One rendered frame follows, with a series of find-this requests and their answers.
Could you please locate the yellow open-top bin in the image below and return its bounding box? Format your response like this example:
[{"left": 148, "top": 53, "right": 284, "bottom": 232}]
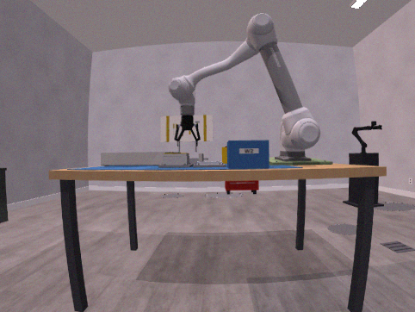
[{"left": 222, "top": 147, "right": 227, "bottom": 164}]

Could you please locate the blue box with label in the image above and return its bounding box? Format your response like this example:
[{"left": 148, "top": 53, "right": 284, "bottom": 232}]
[{"left": 227, "top": 140, "right": 269, "bottom": 169}]

